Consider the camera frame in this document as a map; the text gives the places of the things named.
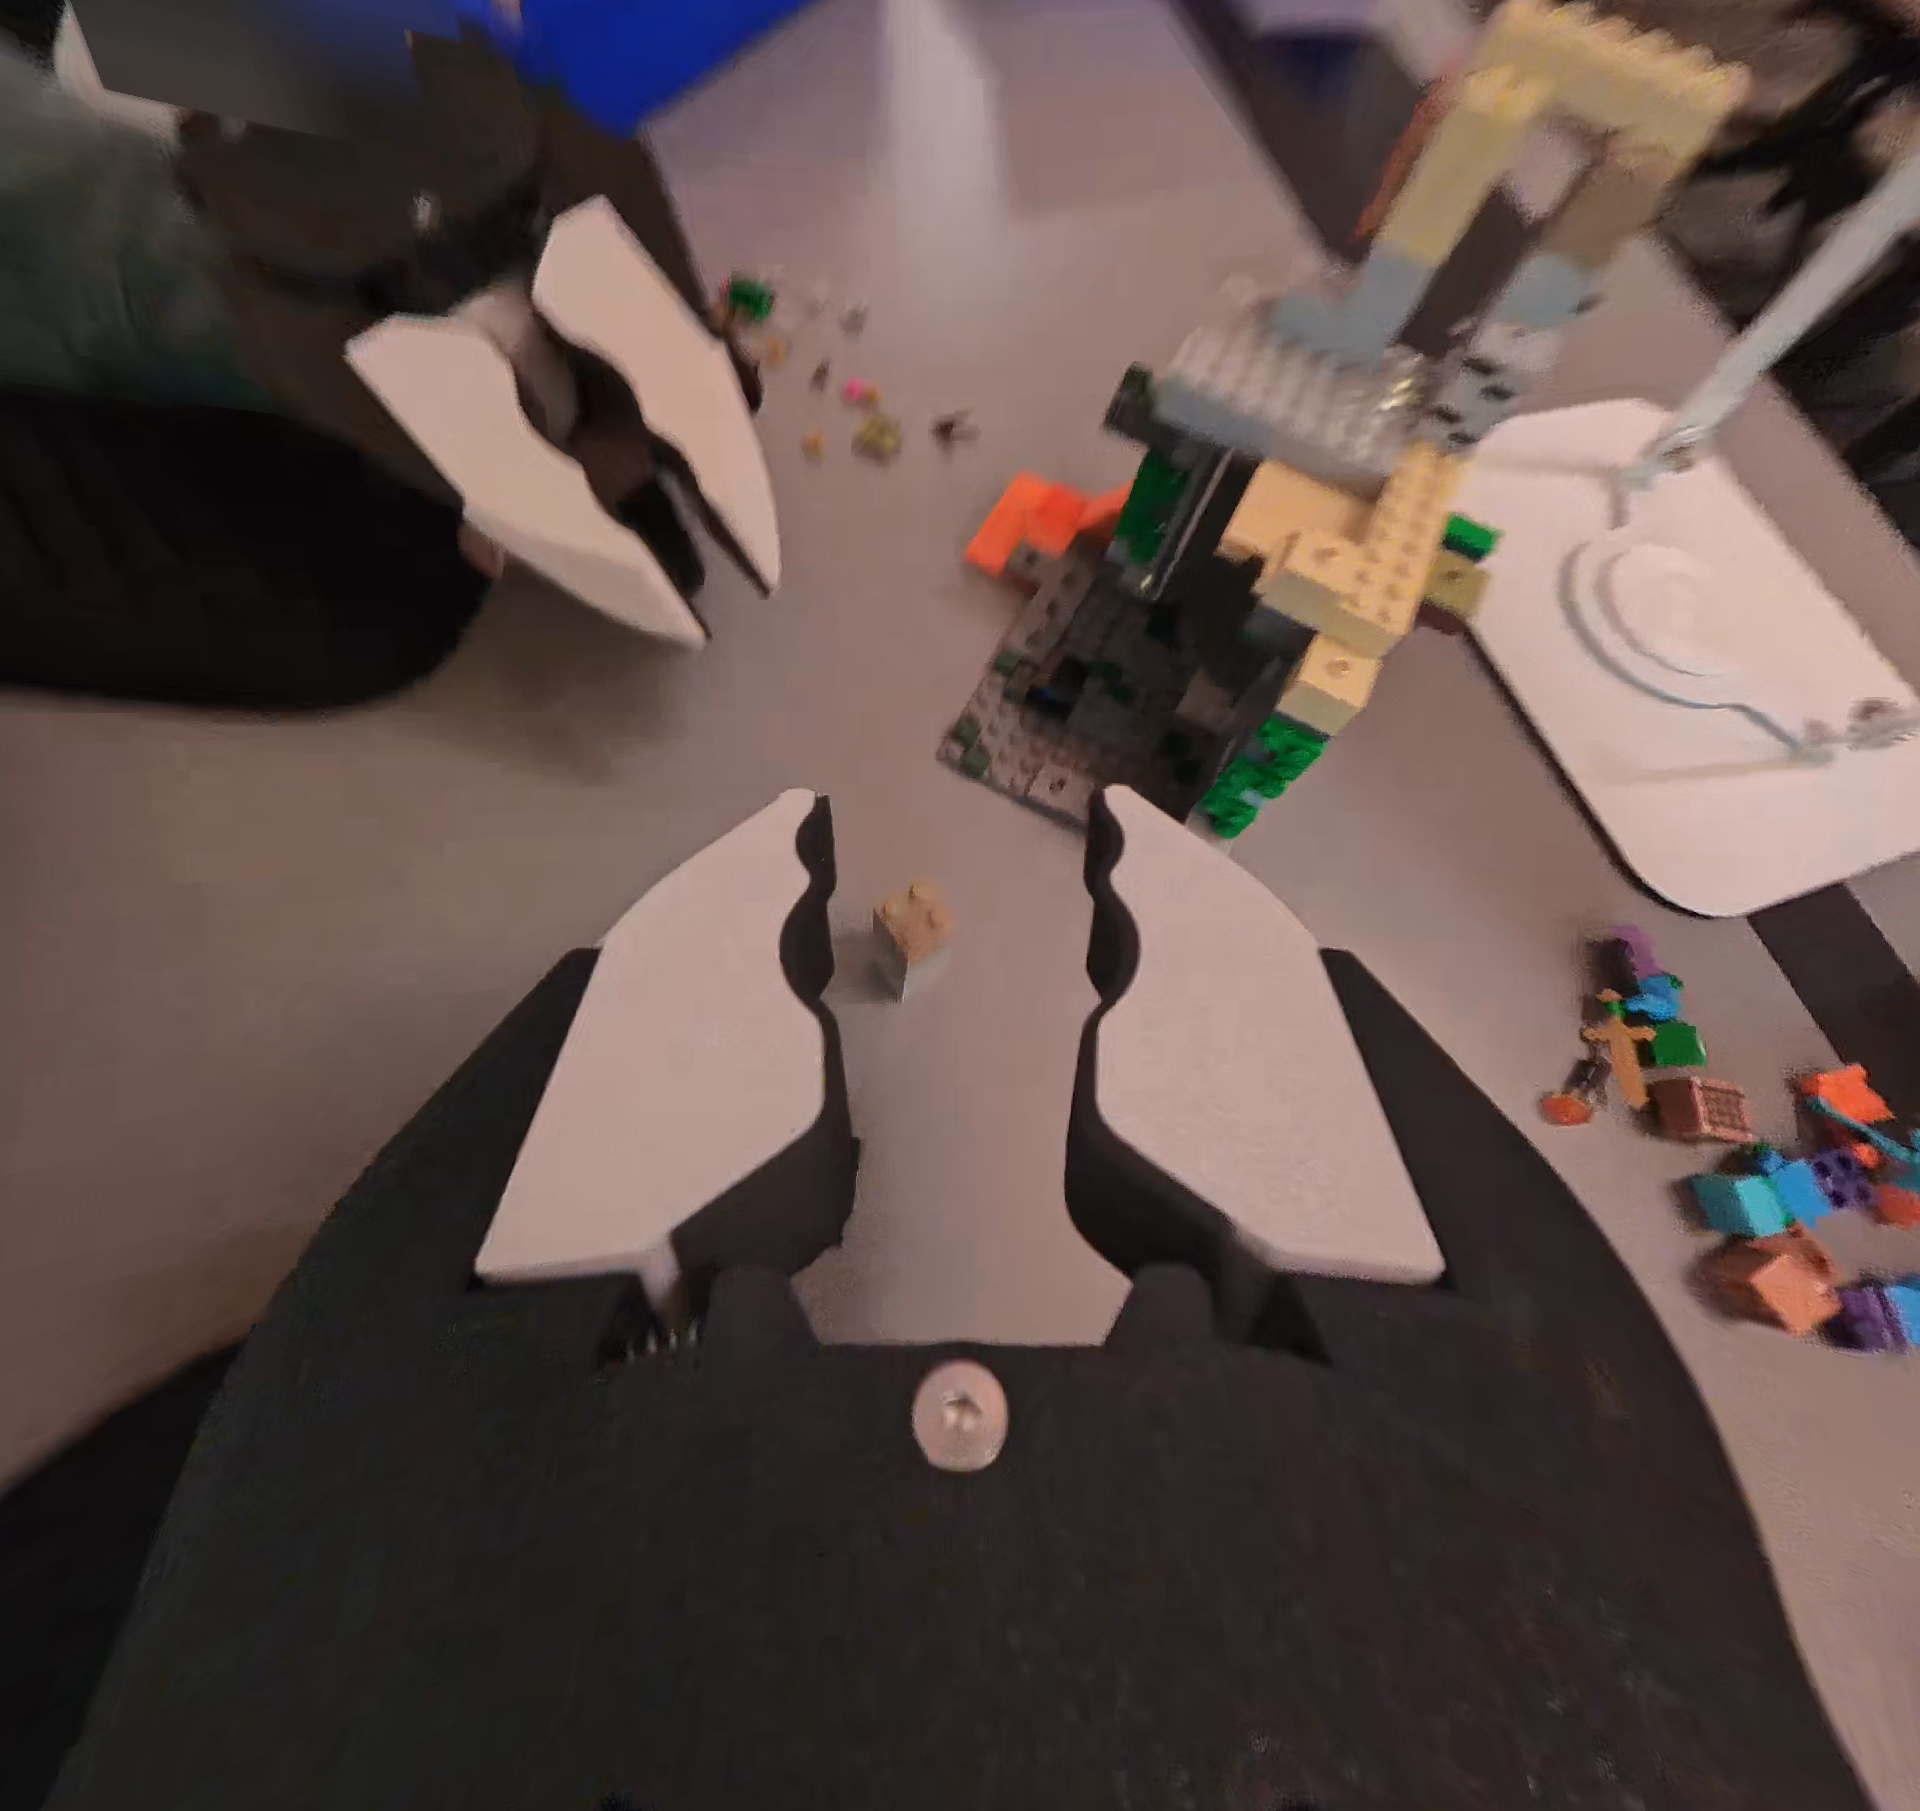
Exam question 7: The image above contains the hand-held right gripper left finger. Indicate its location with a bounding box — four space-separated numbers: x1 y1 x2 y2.
476 793 859 1334

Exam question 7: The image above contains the white rounded board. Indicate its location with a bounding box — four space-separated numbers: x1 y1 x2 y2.
1461 399 1920 918

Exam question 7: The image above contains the pile of loose coloured bricks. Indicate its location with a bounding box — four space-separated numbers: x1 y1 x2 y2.
1542 926 1920 1356

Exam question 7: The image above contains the black mesh wrist cushion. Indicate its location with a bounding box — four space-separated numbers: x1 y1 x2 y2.
0 395 498 717

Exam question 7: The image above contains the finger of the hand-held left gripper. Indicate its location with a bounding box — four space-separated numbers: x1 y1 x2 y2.
532 197 783 599
344 309 711 647

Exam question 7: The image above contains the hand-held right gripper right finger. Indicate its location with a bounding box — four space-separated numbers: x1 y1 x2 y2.
1067 787 1446 1286

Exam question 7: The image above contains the scatter of tiny toy pieces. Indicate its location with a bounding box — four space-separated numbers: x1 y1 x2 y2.
715 275 985 473

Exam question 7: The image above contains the grey desk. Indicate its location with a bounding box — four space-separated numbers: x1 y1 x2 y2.
0 0 1920 1811

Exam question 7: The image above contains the tan and grey brick column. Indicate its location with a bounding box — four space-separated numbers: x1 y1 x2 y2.
872 878 955 1004

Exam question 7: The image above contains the toy brick building model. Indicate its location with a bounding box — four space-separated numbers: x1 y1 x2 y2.
936 0 1757 843

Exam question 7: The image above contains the person's left forearm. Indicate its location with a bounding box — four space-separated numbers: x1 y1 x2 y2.
0 49 287 405

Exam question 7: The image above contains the pale blue cable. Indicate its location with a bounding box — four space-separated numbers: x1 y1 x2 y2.
1559 163 1920 771

